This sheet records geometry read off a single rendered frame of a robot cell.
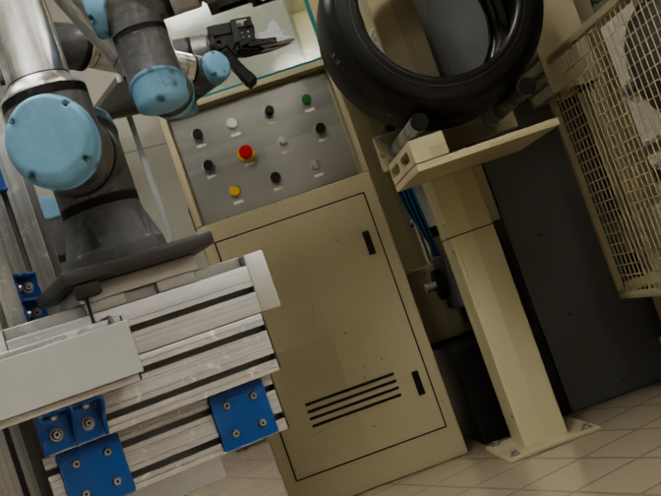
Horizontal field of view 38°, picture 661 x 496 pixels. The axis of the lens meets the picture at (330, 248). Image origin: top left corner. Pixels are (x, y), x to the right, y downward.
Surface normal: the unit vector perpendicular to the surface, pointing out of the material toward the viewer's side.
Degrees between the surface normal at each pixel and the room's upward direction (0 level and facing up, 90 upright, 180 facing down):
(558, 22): 90
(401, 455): 90
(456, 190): 90
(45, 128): 98
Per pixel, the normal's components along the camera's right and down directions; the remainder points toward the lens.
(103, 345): 0.42, -0.20
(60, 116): 0.06, 0.07
